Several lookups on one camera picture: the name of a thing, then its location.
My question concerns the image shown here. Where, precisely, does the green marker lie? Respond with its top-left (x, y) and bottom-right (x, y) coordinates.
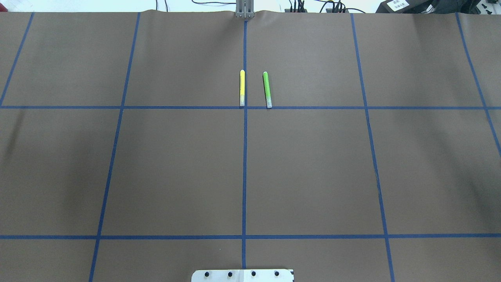
top-left (263, 71), bottom-right (272, 108)

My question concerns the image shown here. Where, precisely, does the yellow marker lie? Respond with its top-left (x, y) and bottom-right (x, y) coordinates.
top-left (239, 69), bottom-right (246, 107)

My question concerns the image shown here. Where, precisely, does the black monitor stand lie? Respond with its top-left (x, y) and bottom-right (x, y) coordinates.
top-left (376, 0), bottom-right (433, 14)

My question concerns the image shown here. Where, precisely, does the aluminium frame post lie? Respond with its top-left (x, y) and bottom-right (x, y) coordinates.
top-left (235, 0), bottom-right (254, 19)

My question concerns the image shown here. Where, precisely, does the white camera stand post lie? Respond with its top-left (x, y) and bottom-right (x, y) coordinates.
top-left (191, 268), bottom-right (295, 282)

